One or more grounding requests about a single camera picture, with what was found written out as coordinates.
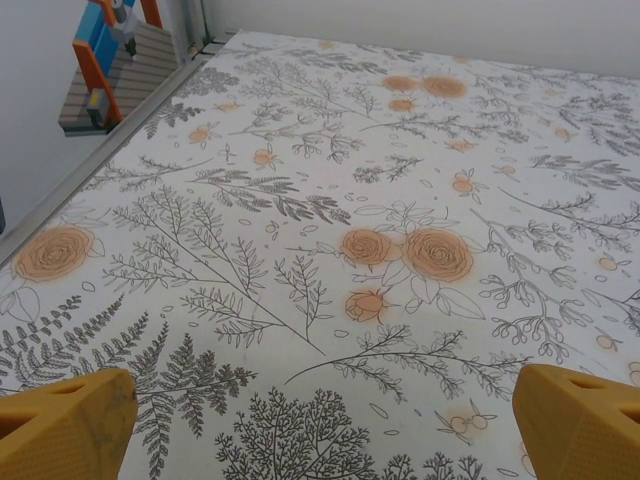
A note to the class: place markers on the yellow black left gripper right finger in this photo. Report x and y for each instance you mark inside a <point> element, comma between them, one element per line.
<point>585,430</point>

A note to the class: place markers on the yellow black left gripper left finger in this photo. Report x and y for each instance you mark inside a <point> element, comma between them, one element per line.
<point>60,435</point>

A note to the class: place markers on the floral print tablecloth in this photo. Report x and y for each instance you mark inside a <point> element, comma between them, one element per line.
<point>350,200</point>

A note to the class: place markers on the aluminium frame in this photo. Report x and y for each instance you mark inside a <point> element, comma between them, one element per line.
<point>75,180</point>

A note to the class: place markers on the blue orange machine wall sticker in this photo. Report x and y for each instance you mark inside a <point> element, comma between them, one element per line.
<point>115,65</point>

